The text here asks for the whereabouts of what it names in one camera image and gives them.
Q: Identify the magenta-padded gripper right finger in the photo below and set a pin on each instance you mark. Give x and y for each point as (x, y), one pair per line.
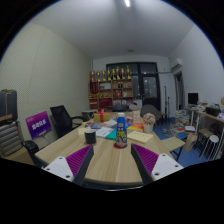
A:
(164, 166)

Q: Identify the ceiling tube light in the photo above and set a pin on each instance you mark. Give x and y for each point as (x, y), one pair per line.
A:
(127, 3)

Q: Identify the white wall air conditioner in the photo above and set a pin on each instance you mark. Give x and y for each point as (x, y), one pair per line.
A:
(176, 64)

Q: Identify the black office chair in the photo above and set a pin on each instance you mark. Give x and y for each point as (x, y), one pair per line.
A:
(31, 148)
(61, 120)

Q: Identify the blue drink bottle white cap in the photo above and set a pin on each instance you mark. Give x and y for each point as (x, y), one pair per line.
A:
(121, 131)

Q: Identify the black computer monitor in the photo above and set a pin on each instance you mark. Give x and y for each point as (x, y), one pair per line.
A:
(193, 98)

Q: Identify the blue magazine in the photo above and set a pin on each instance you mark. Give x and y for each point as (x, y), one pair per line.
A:
(93, 125)

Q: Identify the grey armchair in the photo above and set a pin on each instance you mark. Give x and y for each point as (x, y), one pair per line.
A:
(151, 111)

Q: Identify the black case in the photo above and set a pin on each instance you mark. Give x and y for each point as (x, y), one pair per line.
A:
(8, 105)

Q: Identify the yellow gift box red ribbon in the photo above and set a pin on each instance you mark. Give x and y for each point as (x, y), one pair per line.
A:
(101, 117)

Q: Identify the white round stool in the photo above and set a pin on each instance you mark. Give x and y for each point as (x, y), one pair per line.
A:
(213, 139)

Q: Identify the small standing card sign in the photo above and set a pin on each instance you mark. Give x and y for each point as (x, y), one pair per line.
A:
(136, 116)

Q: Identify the purple sign board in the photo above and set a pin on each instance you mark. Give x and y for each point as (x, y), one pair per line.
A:
(38, 125)

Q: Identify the light wooden low stool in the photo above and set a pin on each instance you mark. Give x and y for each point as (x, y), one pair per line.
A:
(173, 143)

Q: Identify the cream paper sheet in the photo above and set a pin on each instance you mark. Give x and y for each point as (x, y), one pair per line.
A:
(81, 131)

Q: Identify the flat round red coaster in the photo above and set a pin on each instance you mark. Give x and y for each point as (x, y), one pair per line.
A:
(116, 147)

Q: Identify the orange red book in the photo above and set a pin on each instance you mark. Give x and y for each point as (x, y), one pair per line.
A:
(136, 127)

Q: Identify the wooden shelf unit with trophies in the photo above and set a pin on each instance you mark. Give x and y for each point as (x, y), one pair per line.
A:
(111, 91)

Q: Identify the black mug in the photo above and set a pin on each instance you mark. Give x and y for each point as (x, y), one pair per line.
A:
(90, 137)

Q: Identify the stack of books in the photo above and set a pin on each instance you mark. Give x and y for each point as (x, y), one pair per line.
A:
(182, 119)

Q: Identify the beige paper bag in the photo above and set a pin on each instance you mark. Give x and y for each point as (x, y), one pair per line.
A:
(190, 142)

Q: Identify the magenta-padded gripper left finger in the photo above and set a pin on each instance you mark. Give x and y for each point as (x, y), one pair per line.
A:
(60, 167)

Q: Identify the pink flowers in white pot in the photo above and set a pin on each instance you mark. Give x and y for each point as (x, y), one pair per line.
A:
(149, 120)

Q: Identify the teal book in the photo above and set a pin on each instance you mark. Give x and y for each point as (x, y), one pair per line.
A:
(112, 135)

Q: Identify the long wooden side desk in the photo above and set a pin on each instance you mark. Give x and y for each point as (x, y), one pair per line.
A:
(213, 116)

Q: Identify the striped grey cushion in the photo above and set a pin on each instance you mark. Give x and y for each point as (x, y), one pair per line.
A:
(10, 140)

